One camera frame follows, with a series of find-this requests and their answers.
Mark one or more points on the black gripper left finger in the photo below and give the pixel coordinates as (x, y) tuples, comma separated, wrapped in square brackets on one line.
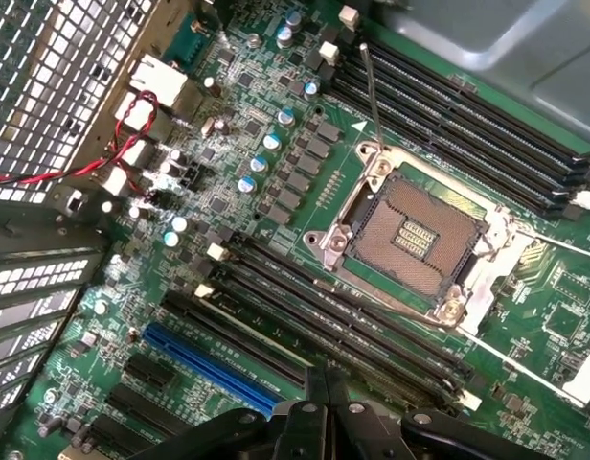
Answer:
[(300, 431)]

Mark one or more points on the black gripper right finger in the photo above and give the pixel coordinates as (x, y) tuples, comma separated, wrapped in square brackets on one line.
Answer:
[(362, 431)]

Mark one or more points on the black RAM slot white latches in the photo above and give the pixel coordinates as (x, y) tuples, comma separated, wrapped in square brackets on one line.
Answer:
[(467, 131), (467, 91), (347, 329)]

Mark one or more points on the blue expansion slot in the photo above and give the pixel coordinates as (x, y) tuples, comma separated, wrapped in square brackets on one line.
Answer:
[(204, 359)]

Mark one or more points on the long black expansion slot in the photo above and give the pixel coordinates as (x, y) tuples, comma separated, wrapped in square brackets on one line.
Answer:
[(118, 433), (142, 405), (228, 330)]

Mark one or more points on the short black expansion slot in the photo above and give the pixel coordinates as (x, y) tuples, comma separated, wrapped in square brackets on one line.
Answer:
[(149, 371)]

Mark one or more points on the silver locking lever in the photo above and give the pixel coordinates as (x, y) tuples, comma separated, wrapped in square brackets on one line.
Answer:
[(373, 91), (522, 367)]

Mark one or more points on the CPU socket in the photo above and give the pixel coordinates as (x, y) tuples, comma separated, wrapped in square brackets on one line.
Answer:
[(415, 239)]

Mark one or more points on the green motherboard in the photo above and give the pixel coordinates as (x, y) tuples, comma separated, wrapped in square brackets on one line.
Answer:
[(302, 225)]

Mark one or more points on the silver socket cover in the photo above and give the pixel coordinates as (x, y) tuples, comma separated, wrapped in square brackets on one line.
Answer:
[(491, 268)]

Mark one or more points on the grey metal PC case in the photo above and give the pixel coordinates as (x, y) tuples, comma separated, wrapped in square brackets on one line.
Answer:
[(467, 29)]

